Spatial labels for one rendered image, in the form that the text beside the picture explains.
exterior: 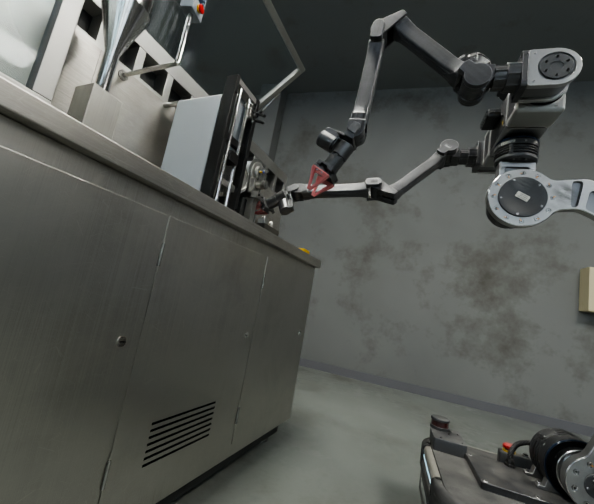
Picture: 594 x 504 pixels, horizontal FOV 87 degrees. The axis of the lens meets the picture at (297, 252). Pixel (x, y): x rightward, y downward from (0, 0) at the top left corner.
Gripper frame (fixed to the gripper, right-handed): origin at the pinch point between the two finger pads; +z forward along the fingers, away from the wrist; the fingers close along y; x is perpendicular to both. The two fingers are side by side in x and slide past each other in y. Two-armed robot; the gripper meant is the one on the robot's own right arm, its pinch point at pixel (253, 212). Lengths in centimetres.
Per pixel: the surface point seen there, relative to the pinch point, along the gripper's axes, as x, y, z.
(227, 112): 11, -49, -23
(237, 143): 6.1, -39.2, -19.3
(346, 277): -2, 208, 6
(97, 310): -56, -86, 1
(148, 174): -33, -85, -17
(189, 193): -32, -73, -17
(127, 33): 29, -78, -12
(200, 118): 25.8, -41.3, -8.0
